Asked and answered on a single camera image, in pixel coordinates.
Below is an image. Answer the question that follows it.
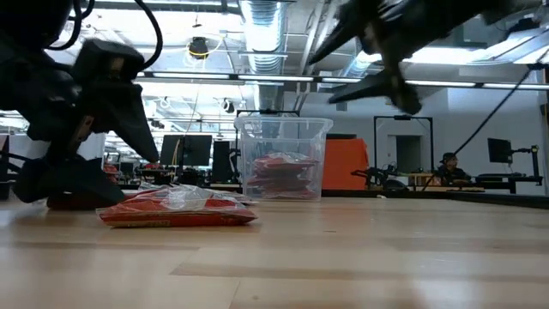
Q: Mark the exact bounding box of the black desk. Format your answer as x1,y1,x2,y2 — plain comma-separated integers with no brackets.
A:
474,173,545,194

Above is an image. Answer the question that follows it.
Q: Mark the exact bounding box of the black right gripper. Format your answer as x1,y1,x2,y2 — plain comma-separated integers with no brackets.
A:
307,0,486,116

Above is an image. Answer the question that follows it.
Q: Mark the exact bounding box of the thin black cable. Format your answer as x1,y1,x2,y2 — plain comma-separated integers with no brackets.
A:
422,66,535,191

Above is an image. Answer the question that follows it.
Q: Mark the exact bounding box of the yellow ceiling cable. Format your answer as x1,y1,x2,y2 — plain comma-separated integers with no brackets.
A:
184,36,227,61

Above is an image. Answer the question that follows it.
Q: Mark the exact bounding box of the ceiling light panel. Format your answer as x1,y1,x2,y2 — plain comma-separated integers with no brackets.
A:
355,25,549,66

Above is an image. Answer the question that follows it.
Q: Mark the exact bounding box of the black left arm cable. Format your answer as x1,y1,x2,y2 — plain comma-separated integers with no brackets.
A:
45,0,165,72

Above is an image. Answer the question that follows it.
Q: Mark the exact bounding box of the black monitor on arm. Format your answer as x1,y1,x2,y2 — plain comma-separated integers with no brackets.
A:
487,137,514,165

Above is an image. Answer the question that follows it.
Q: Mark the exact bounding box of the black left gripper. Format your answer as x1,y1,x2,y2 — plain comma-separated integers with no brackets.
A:
0,39,160,206

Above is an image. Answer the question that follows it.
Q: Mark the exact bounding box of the tall black metal frame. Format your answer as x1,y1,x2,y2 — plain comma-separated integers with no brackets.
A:
372,114,435,184

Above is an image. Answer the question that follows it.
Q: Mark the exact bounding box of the black computer monitor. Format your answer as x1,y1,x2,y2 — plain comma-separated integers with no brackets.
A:
159,134,186,167
184,134,214,167

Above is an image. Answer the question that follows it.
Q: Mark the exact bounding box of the black computer tower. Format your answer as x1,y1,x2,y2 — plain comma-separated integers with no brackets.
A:
212,140,233,184

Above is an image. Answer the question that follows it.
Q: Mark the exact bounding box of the long LED light bar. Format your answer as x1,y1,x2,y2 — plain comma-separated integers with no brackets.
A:
135,70,549,91

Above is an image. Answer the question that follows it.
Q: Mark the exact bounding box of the black ceiling camera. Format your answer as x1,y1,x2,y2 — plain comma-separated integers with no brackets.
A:
187,36,210,60

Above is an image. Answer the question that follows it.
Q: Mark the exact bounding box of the clear plastic bin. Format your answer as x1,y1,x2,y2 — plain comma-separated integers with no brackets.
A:
233,116,335,203

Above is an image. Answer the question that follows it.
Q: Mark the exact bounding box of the ribbed silver ventilation duct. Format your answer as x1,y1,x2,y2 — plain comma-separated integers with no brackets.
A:
238,0,287,75

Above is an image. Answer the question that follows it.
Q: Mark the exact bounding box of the orange cabinet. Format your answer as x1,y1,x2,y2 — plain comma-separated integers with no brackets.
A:
322,133,371,191

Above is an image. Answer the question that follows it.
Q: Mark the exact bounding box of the seated person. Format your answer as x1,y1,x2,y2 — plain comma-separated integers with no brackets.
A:
435,152,473,187

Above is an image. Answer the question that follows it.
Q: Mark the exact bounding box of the low black metal frame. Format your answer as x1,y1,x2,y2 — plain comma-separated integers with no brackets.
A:
234,108,301,119

